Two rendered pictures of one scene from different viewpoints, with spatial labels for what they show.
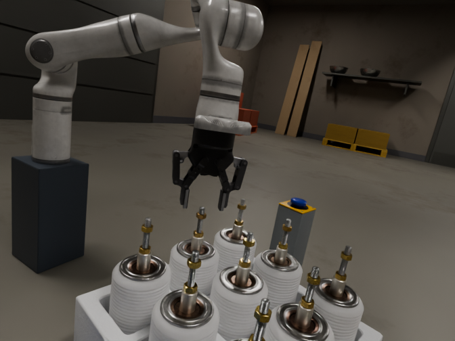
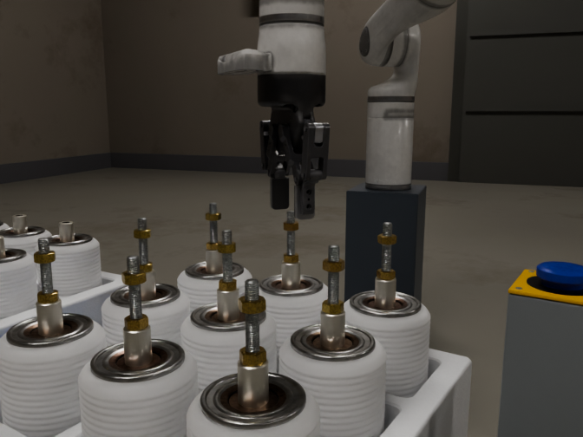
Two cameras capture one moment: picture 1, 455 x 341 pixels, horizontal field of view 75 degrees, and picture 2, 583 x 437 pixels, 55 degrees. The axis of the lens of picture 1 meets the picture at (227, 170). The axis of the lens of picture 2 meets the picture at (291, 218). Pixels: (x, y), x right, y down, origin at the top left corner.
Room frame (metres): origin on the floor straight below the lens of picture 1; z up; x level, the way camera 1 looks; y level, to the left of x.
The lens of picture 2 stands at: (0.43, -0.59, 0.45)
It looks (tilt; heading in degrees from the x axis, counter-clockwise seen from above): 11 degrees down; 81
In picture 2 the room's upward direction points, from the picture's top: straight up
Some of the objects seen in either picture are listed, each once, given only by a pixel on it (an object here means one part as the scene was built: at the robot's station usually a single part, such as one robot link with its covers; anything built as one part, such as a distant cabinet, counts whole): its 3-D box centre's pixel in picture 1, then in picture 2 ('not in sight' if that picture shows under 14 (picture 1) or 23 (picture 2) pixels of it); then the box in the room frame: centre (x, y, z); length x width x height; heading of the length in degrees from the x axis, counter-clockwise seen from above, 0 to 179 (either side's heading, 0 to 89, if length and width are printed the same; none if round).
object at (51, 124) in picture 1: (52, 130); (389, 145); (0.80, 0.49, 0.39); 0.09 x 0.09 x 0.17; 61
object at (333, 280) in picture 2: (284, 237); (333, 287); (0.54, -0.13, 0.30); 0.01 x 0.01 x 0.08
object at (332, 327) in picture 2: (280, 254); (332, 329); (0.54, -0.13, 0.26); 0.02 x 0.02 x 0.03
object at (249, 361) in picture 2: (340, 275); (252, 355); (0.46, -0.22, 0.29); 0.02 x 0.02 x 0.01; 71
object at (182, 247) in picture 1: (196, 249); (291, 285); (0.53, 0.04, 0.25); 0.08 x 0.08 x 0.01
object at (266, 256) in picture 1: (279, 260); (332, 342); (0.54, -0.13, 0.25); 0.08 x 0.08 x 0.01
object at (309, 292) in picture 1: (309, 291); (134, 301); (0.37, -0.14, 0.30); 0.01 x 0.01 x 0.08
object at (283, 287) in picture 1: (270, 300); (330, 434); (0.54, -0.13, 0.16); 0.10 x 0.10 x 0.18
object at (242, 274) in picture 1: (242, 273); (228, 304); (0.45, -0.05, 0.26); 0.02 x 0.02 x 0.03
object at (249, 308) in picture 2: (346, 256); (252, 303); (0.46, -0.22, 0.32); 0.02 x 0.02 x 0.01; 71
